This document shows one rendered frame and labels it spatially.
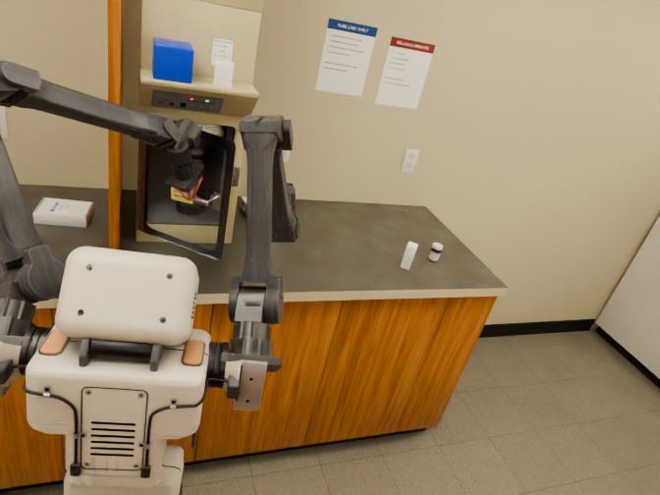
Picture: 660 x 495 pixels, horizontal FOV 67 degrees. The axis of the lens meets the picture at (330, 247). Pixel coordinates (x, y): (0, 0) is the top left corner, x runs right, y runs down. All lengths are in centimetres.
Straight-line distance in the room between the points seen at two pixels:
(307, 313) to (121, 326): 97
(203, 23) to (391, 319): 118
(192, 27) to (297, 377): 124
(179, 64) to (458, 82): 135
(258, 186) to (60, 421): 54
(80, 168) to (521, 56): 194
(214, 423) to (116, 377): 117
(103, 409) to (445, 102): 193
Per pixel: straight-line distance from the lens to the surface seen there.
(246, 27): 157
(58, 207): 191
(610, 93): 301
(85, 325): 87
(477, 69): 244
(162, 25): 155
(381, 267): 187
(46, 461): 208
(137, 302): 86
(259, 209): 100
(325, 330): 181
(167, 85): 147
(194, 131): 143
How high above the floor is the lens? 186
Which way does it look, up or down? 29 degrees down
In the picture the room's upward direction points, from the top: 14 degrees clockwise
